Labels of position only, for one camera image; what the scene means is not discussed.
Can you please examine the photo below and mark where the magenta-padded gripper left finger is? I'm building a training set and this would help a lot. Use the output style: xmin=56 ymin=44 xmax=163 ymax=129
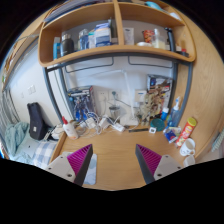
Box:
xmin=44 ymin=143 xmax=94 ymax=187

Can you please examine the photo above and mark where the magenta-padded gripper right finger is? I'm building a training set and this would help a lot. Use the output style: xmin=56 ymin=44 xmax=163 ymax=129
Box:
xmin=135 ymin=143 xmax=184 ymax=185

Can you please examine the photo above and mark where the light blue cloud mouse pad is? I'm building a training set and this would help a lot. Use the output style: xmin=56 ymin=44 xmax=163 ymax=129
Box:
xmin=61 ymin=151 xmax=98 ymax=186

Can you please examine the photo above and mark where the clear plastic cup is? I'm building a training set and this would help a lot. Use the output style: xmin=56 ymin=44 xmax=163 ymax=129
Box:
xmin=182 ymin=154 xmax=197 ymax=168

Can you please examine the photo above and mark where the bed with plaid sheet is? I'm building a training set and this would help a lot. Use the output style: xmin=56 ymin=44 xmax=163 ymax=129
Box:
xmin=13 ymin=131 xmax=64 ymax=169

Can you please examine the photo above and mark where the white mug with black print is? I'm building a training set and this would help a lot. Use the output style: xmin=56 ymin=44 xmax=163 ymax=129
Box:
xmin=179 ymin=137 xmax=197 ymax=158

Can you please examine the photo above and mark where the blue tissue pack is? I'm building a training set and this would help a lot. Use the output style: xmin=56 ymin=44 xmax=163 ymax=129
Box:
xmin=163 ymin=126 xmax=182 ymax=144

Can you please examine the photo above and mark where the white bottle with red cap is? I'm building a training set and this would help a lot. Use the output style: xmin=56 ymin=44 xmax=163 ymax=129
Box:
xmin=61 ymin=115 xmax=80 ymax=140

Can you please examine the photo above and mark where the red and yellow chips can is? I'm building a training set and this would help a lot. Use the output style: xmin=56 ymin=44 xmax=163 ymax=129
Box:
xmin=175 ymin=117 xmax=198 ymax=148

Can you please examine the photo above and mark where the green round container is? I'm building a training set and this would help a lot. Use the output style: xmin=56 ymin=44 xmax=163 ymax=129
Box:
xmin=149 ymin=118 xmax=166 ymax=132

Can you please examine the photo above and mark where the black ruler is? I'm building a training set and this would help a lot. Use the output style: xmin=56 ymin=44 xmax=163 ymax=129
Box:
xmin=128 ymin=127 xmax=150 ymax=133

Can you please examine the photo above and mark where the black backpack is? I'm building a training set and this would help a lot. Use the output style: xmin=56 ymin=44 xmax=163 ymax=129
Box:
xmin=27 ymin=102 xmax=49 ymax=141

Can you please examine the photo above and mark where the blue spray bottle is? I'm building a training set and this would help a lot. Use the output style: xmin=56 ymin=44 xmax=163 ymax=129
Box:
xmin=168 ymin=96 xmax=183 ymax=128

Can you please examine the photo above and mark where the blue tube with white cap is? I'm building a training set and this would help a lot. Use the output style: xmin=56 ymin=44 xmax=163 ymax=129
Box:
xmin=160 ymin=106 xmax=170 ymax=122

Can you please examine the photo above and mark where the teal blanket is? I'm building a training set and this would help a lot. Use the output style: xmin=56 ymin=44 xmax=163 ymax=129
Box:
xmin=3 ymin=121 xmax=30 ymax=158

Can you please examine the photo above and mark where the white charger block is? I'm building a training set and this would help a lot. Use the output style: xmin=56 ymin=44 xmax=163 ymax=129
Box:
xmin=99 ymin=116 xmax=110 ymax=129

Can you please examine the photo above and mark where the white power strip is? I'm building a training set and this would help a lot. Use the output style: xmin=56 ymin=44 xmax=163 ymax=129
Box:
xmin=110 ymin=122 xmax=126 ymax=133

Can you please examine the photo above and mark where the blue robot model box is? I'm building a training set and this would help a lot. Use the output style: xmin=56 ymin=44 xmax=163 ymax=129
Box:
xmin=67 ymin=85 xmax=98 ymax=122

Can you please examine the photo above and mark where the white desk lamp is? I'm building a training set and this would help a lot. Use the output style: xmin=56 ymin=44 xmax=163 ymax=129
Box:
xmin=99 ymin=69 xmax=139 ymax=126

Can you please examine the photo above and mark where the colourful poster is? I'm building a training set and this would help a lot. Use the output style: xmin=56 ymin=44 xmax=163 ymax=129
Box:
xmin=147 ymin=74 xmax=174 ymax=111

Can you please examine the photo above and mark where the wooden shelf unit with items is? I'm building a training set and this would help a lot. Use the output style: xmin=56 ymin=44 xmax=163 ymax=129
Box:
xmin=37 ymin=0 xmax=197 ymax=68

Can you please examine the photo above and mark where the grey metal frame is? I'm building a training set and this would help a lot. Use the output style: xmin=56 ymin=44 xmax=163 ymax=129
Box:
xmin=42 ymin=51 xmax=194 ymax=126

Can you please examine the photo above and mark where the white wall switch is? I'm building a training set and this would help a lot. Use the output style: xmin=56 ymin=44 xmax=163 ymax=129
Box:
xmin=27 ymin=84 xmax=37 ymax=96

